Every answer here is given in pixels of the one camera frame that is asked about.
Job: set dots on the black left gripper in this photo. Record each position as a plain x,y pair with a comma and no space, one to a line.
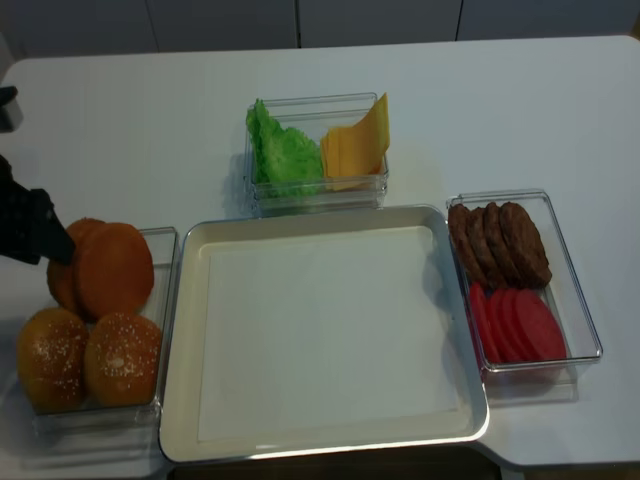
22,212

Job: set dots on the bun front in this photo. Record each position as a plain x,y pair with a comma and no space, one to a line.
113,270

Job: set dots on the green lettuce leaf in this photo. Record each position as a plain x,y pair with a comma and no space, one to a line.
281,155

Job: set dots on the clear lettuce and cheese container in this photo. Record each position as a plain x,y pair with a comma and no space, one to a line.
315,116

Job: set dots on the stacked yellow cheese slices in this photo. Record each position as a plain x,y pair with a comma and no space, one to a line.
338,165

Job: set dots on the upright yellow cheese slice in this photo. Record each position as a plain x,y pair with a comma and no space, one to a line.
377,125

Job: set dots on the clear bun container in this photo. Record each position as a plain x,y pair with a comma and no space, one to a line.
164,247

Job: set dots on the sesame top bun left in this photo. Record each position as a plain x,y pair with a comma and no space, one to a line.
50,359

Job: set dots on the sesame bun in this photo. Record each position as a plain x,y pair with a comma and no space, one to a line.
50,359
121,360

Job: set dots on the sesame top bun right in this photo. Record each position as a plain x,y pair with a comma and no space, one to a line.
121,360

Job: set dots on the white metal tray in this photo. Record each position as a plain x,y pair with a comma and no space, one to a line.
178,429

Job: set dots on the white paper liner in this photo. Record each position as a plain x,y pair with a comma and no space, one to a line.
346,331

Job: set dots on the brown meat patty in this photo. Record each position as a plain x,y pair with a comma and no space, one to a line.
457,224
524,243
498,247
484,256

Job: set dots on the red tomato slice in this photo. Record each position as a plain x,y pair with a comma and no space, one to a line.
508,351
540,331
511,327
479,309

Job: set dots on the clear patty and tomato container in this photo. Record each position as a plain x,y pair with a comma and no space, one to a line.
563,296

